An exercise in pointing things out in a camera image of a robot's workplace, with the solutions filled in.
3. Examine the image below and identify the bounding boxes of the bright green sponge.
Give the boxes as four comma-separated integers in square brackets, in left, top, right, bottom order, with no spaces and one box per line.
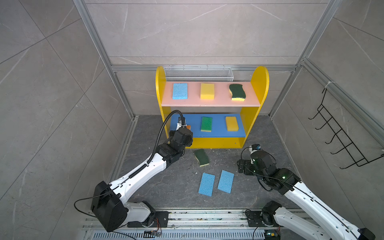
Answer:
[201,117,213,132]

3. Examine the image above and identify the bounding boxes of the blue sponge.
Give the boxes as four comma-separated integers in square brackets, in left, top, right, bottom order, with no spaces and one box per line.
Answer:
[172,83,188,100]
[218,170,235,194]
[199,173,215,197]

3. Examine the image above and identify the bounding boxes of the yellow sponge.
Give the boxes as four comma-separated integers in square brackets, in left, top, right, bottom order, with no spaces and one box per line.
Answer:
[226,116,239,132]
[200,83,215,100]

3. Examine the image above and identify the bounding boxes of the green scouring sponge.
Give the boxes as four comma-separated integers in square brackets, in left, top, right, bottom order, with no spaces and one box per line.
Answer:
[229,84,246,102]
[193,149,210,167]

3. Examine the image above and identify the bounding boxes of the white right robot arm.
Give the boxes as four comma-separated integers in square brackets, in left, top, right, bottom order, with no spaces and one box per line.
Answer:
[237,145,376,240]

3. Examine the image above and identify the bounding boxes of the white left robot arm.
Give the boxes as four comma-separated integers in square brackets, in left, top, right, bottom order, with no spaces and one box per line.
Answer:
[91,127,193,233]

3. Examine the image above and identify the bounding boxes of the pink upper shelf board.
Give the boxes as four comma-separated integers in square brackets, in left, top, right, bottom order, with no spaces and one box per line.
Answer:
[157,82,263,107]

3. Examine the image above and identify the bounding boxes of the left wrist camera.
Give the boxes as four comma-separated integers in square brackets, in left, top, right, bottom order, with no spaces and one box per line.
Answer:
[176,117,187,130]

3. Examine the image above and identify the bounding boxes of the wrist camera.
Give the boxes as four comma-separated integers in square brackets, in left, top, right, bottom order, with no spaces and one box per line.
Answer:
[176,117,187,130]
[251,144,261,151]

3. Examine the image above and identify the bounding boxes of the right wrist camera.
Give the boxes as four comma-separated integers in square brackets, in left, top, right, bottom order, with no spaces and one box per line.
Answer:
[251,144,261,151]

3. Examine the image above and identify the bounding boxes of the black corrugated cable conduit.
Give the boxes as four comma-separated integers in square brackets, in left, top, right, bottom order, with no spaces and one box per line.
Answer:
[146,109,186,166]

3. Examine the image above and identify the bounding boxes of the wire mesh basket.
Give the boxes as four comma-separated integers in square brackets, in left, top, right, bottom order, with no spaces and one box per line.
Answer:
[164,67,234,82]

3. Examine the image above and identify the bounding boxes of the black wire hook rack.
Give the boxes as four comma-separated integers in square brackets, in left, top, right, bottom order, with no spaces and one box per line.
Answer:
[308,88,384,170]

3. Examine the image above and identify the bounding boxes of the yellow shelf unit frame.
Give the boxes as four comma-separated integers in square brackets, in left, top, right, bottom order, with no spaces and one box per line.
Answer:
[155,67,270,149]

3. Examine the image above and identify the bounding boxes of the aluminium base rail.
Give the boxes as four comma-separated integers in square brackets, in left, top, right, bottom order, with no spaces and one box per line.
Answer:
[77,209,330,240]

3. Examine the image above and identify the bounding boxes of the aluminium frame profile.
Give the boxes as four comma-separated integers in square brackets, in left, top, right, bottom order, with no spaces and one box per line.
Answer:
[74,0,135,121]

